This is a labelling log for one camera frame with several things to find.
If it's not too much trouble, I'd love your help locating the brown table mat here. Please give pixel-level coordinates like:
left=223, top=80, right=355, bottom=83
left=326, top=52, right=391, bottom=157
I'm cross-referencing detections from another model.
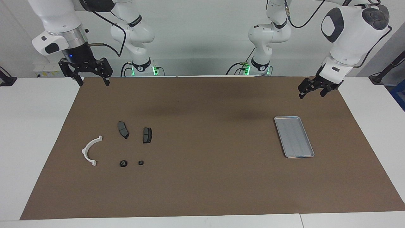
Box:
left=20, top=76, right=405, bottom=220

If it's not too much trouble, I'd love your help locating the silver metal tray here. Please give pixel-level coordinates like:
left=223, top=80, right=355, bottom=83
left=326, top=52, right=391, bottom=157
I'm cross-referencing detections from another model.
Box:
left=274, top=116, right=315, bottom=158

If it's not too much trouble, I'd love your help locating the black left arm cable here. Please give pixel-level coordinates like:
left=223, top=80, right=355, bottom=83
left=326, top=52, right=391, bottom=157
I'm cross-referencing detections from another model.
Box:
left=226, top=0, right=393, bottom=75

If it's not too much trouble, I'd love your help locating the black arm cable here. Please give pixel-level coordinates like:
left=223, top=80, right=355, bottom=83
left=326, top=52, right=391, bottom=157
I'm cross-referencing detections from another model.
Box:
left=226, top=0, right=393, bottom=75
left=85, top=9, right=133, bottom=77

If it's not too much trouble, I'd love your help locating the blue crate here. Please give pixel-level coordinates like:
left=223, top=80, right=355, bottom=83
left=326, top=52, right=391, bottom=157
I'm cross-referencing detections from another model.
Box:
left=390, top=79, right=405, bottom=111

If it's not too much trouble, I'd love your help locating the white semicircular bracket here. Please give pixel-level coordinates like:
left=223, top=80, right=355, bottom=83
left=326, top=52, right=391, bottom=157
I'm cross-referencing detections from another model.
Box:
left=82, top=136, right=103, bottom=167

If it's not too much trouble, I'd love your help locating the curved grey brake pad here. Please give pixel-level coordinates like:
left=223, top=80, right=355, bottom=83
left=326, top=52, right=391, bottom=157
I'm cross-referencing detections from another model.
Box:
left=117, top=121, right=129, bottom=139

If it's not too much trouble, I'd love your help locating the white power box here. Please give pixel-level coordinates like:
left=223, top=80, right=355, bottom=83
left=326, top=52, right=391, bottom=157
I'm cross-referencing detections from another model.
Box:
left=33, top=62, right=64, bottom=77

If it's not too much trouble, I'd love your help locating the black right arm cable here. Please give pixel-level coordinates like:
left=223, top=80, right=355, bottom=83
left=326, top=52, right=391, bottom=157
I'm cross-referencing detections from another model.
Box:
left=85, top=9, right=133, bottom=77

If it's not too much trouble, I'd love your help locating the black table clamp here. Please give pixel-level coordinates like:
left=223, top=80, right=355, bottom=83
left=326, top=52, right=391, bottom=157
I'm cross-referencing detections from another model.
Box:
left=0, top=66, right=17, bottom=86

